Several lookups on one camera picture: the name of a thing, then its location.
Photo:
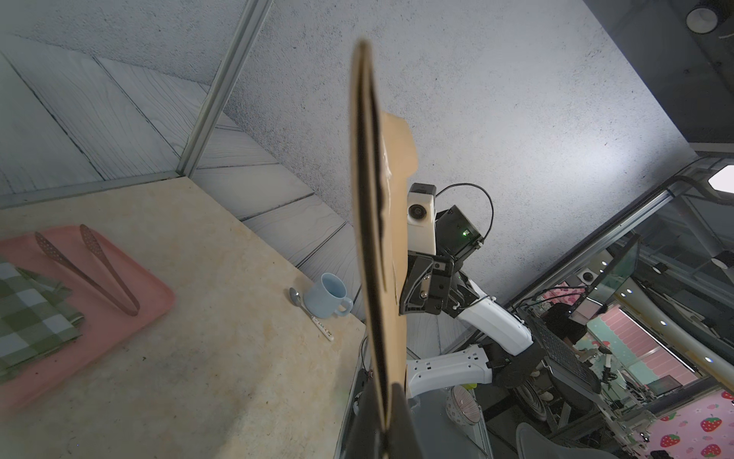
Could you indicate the light blue mug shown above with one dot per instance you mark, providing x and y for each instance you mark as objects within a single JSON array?
[{"x": 328, "y": 298}]

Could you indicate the green checkered cloth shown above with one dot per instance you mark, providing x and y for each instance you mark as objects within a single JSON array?
[{"x": 36, "y": 318}]

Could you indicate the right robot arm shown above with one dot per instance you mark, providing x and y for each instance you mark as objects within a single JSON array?
[{"x": 438, "y": 245}]

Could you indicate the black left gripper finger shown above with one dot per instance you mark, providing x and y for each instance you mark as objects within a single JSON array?
[{"x": 401, "y": 439}]

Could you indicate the pink plastic tray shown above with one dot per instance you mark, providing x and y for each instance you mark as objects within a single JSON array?
[{"x": 104, "y": 326}]

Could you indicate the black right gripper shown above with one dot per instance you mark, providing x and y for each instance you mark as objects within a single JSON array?
[{"x": 430, "y": 288}]

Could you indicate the metal spoon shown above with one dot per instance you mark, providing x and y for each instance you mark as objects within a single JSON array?
[{"x": 297, "y": 300}]

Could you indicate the aluminium frame post right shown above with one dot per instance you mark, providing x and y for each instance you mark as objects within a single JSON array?
[{"x": 228, "y": 72}]

